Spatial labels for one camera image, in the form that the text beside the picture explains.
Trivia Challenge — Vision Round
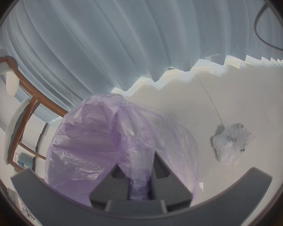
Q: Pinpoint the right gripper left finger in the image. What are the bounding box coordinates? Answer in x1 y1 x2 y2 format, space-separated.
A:
89 160 132 208

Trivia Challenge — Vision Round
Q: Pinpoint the pale blue curtain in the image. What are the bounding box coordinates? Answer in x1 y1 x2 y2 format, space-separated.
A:
0 0 283 124

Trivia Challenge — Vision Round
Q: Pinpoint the purple plastic bag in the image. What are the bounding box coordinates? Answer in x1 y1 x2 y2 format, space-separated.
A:
45 93 201 208

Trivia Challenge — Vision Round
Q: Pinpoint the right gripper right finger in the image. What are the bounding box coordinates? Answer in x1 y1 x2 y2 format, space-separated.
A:
150 150 194 208

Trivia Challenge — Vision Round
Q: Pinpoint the white trash bin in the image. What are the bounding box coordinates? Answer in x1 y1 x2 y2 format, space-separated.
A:
61 98 200 197

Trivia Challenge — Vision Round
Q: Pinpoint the crumpled clear printed wrapper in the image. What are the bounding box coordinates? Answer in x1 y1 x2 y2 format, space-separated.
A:
212 123 256 165

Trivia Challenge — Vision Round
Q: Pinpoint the white cushioned wooden chair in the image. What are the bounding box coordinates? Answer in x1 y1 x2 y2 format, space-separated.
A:
0 48 70 174

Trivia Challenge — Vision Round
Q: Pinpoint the black cable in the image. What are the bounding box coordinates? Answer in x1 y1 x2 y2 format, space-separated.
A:
254 3 283 54

